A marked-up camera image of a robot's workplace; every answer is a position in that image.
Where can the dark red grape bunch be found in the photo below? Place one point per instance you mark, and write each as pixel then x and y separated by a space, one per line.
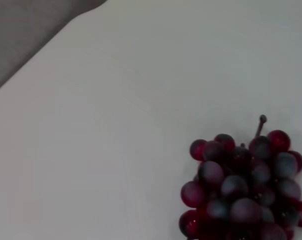
pixel 241 190

